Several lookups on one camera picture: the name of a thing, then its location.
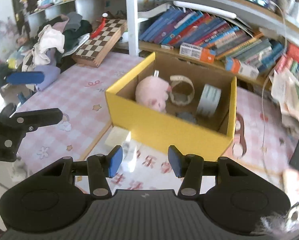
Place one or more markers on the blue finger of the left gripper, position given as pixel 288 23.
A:
pixel 25 78

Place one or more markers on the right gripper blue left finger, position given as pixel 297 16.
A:
pixel 114 160

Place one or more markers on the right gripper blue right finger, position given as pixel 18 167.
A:
pixel 177 161

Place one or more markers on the white square charger block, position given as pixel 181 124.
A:
pixel 129 156

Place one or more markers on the grey toy car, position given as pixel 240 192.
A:
pixel 187 116

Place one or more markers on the clear tape roll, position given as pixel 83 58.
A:
pixel 209 101

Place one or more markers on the pink plush pig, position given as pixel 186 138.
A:
pixel 153 92

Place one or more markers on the beige wrist watch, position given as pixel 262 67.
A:
pixel 182 90

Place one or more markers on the white plug charger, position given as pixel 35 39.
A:
pixel 118 136

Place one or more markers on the pink rectangular case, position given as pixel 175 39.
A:
pixel 156 73

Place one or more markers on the pile of clothes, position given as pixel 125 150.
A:
pixel 59 37

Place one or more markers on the yellow cardboard box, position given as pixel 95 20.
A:
pixel 209 137

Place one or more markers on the wooden chess board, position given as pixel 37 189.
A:
pixel 94 50

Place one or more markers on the pink checked tablecloth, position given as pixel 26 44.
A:
pixel 260 144

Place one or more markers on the orange white medicine box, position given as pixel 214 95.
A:
pixel 197 52

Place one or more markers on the stack of papers and books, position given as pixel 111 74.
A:
pixel 285 90

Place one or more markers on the row of leaning books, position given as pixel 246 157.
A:
pixel 175 26

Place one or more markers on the white bookshelf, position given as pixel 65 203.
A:
pixel 243 12

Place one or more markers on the red book box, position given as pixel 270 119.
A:
pixel 293 52

